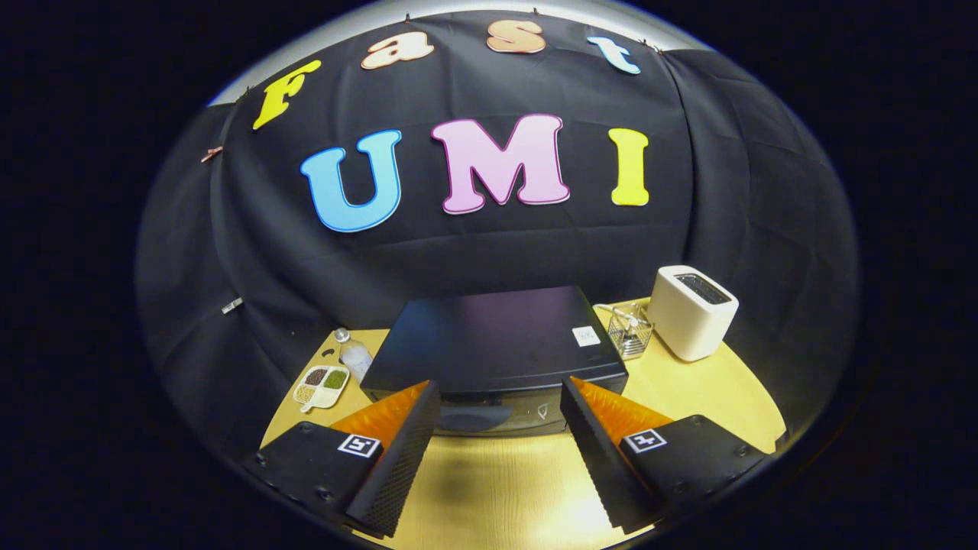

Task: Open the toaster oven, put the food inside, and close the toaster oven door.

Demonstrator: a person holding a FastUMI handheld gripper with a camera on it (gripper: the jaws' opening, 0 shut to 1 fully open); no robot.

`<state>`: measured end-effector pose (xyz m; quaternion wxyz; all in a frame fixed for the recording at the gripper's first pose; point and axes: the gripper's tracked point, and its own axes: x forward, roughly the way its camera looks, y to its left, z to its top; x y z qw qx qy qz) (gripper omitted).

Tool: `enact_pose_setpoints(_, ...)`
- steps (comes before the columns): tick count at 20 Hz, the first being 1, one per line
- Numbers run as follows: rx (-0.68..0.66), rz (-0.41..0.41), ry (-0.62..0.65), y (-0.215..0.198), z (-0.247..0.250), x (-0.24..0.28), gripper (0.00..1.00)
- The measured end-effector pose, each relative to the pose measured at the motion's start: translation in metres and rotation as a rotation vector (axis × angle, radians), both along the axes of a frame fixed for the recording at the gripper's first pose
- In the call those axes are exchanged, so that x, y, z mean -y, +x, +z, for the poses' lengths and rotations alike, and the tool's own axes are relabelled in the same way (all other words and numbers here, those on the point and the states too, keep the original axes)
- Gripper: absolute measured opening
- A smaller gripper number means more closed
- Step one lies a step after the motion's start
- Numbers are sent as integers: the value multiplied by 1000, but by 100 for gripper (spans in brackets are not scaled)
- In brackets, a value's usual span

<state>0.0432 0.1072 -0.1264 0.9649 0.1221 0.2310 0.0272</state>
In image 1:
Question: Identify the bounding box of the wire mesh basket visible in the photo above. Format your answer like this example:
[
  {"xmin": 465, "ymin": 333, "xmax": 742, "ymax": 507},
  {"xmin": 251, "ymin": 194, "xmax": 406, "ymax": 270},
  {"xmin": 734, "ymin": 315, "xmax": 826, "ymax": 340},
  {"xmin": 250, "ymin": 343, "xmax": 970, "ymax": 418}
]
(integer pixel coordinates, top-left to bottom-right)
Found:
[{"xmin": 596, "ymin": 302, "xmax": 656, "ymax": 361}]

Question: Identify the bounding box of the black toaster oven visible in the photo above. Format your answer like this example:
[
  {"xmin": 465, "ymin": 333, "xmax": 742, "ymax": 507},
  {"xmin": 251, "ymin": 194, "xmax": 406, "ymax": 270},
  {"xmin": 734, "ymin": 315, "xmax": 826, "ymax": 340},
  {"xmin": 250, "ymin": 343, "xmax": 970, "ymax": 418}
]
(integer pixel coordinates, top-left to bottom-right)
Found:
[{"xmin": 361, "ymin": 286, "xmax": 630, "ymax": 438}]

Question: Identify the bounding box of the white divided plate with beans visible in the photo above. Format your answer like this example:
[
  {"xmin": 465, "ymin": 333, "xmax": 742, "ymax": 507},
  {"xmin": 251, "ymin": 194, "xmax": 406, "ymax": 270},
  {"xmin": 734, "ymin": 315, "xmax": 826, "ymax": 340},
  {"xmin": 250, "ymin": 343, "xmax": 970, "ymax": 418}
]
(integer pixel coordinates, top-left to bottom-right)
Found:
[{"xmin": 293, "ymin": 364, "xmax": 351, "ymax": 413}]

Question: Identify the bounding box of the white pop-up toaster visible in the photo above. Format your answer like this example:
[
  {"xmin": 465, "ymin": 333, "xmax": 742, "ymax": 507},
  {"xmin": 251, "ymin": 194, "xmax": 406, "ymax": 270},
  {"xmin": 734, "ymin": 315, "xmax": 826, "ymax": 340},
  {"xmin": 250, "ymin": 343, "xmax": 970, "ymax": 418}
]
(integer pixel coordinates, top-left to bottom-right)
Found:
[{"xmin": 648, "ymin": 264, "xmax": 740, "ymax": 362}]

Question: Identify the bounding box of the clear plastic bottle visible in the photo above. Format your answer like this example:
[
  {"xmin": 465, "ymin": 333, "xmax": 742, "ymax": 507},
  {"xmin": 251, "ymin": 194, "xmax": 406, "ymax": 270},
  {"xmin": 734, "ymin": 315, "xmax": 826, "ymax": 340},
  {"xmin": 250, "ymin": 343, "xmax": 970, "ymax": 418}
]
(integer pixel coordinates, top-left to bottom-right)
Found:
[{"xmin": 334, "ymin": 328, "xmax": 374, "ymax": 383}]

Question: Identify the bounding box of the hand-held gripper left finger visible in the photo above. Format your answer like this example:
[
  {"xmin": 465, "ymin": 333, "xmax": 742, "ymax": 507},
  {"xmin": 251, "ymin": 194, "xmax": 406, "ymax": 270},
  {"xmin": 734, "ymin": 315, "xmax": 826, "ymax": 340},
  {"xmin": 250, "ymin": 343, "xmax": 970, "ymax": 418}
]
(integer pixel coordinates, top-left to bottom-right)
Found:
[{"xmin": 243, "ymin": 380, "xmax": 442, "ymax": 538}]

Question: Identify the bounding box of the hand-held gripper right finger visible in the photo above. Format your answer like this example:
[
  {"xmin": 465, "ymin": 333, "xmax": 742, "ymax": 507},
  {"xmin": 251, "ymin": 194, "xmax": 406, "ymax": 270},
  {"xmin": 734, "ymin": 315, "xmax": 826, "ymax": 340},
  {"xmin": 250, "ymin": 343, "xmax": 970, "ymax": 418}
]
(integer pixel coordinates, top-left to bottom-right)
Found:
[{"xmin": 560, "ymin": 376, "xmax": 767, "ymax": 535}]

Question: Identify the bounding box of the black backdrop cloth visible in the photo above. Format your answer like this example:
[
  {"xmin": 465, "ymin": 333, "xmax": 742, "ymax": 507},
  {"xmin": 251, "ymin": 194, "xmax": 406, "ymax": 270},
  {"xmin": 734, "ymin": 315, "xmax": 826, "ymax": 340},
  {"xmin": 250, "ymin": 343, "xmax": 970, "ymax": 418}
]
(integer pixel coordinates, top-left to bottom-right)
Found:
[{"xmin": 136, "ymin": 9, "xmax": 860, "ymax": 459}]

